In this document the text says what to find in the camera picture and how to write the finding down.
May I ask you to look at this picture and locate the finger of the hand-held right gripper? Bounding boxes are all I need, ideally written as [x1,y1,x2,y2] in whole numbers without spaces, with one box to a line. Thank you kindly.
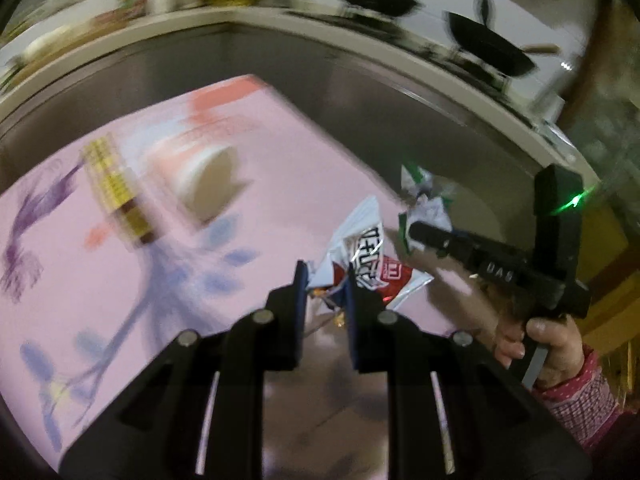
[409,221,481,268]

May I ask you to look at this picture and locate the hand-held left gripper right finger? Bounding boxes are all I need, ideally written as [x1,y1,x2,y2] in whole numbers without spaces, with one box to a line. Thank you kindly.
[344,261,592,480]

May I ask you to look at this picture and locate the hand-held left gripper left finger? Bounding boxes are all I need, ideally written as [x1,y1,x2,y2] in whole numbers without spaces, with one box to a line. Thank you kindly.
[60,260,309,480]

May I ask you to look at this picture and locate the green and white wrapper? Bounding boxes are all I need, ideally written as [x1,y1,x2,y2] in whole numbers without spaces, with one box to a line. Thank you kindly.
[398,162,457,253]

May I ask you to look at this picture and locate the white snack packet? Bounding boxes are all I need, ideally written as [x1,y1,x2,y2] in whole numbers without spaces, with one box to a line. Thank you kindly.
[305,195,436,313]

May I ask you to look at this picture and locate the yellow snack packet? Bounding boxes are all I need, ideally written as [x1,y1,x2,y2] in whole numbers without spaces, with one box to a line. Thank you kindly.
[80,135,157,247]

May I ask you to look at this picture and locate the person's right forearm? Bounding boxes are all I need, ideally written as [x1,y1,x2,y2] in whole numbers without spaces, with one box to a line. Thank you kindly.
[535,350,623,456]

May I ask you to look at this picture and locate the person's right hand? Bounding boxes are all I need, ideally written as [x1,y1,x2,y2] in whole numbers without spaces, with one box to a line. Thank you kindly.
[495,317,586,388]

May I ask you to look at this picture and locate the pink floral blanket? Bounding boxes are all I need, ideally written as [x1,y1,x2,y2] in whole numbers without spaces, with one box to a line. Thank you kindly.
[0,74,436,476]

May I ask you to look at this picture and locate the pink paper cup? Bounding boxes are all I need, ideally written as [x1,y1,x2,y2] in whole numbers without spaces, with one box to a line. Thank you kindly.
[147,127,243,223]

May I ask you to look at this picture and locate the grey kitchen counter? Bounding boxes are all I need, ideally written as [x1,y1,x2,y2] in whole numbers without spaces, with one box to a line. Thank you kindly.
[0,2,608,311]

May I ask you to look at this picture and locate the black pan with wooden handle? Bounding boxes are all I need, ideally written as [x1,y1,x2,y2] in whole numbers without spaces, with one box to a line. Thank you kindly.
[445,0,561,80]

